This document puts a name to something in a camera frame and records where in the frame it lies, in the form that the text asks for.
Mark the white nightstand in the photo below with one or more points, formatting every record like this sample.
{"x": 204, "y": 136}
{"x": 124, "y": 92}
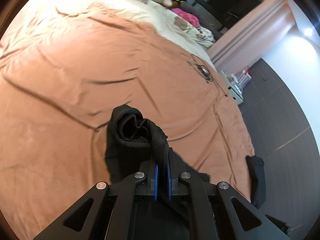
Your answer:
{"x": 236, "y": 96}

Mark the black pants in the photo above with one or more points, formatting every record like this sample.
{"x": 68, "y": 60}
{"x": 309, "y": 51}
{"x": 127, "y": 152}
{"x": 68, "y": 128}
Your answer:
{"x": 256, "y": 177}
{"x": 130, "y": 130}

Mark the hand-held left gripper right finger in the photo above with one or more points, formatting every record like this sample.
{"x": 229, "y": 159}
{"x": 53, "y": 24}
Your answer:
{"x": 169, "y": 182}

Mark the orange blanket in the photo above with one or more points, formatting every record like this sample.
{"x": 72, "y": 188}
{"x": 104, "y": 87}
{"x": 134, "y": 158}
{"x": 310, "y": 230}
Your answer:
{"x": 75, "y": 80}

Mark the dark framed window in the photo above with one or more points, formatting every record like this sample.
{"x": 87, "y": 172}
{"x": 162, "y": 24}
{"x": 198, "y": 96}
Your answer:
{"x": 237, "y": 2}

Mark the folded black pants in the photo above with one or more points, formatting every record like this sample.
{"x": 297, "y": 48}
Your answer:
{"x": 256, "y": 177}

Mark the grey pillow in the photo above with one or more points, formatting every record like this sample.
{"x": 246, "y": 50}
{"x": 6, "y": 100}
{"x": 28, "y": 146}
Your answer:
{"x": 208, "y": 17}

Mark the pink curtain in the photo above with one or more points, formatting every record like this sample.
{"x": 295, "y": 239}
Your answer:
{"x": 250, "y": 37}

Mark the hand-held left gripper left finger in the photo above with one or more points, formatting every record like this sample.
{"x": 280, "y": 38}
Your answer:
{"x": 156, "y": 182}

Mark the white duvet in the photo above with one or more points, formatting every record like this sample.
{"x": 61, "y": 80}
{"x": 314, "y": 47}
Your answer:
{"x": 130, "y": 10}

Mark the dark brown plush bear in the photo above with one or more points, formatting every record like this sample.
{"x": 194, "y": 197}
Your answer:
{"x": 178, "y": 1}

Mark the pink striped bag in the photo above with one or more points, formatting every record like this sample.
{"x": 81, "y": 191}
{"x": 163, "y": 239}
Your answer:
{"x": 242, "y": 76}

